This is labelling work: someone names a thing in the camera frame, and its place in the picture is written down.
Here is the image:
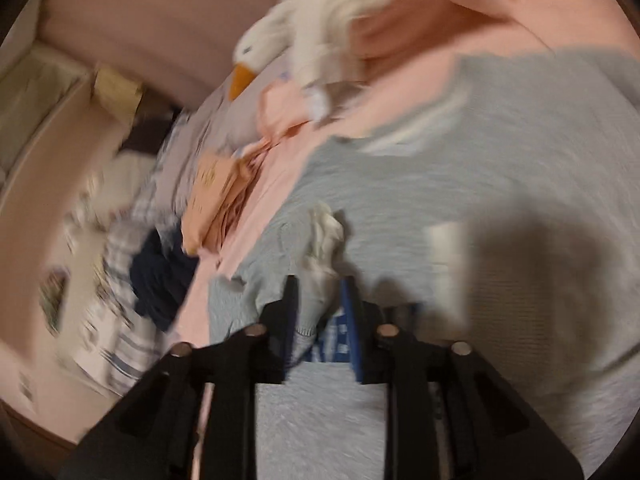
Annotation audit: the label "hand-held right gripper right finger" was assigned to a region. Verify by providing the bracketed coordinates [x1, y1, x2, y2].
[340, 276, 584, 480]

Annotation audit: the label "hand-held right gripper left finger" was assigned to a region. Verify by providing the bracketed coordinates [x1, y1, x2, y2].
[59, 275, 301, 480]

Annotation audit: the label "small white cloth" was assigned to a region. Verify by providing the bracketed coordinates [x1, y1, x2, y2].
[299, 202, 347, 303]

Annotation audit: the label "grey sweater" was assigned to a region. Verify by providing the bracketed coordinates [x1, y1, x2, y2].
[207, 47, 640, 480]

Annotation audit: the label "orange folded clothes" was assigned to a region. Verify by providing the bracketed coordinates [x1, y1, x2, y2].
[180, 150, 251, 257]

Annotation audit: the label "white folded clothes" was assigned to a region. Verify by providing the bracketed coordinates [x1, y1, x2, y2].
[282, 0, 417, 122]

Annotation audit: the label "navy blue cloth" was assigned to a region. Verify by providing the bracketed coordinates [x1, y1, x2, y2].
[129, 229, 200, 332]

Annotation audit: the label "light pink folded cloth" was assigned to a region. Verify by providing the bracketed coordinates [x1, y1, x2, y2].
[214, 137, 275, 261]

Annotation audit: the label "pink printed duvet cover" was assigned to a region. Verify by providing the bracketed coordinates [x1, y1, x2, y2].
[175, 0, 640, 351]

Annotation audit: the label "plaid pillow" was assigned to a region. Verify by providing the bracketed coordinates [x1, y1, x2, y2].
[62, 195, 173, 397]

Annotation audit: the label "grey pillow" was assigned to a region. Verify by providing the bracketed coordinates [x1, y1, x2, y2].
[157, 55, 283, 211]

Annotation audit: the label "dark brown cloth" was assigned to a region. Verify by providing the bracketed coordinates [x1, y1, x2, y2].
[121, 105, 177, 155]

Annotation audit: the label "beige bedside cabinet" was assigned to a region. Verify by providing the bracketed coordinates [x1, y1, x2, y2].
[0, 76, 132, 361]

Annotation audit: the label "white goose plush toy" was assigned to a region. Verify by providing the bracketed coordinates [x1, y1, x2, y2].
[227, 2, 301, 102]

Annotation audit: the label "tan paper bag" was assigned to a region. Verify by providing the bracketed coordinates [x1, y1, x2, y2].
[92, 65, 146, 124]

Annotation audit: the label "pink curtain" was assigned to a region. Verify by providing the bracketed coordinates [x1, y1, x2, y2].
[39, 0, 293, 107]

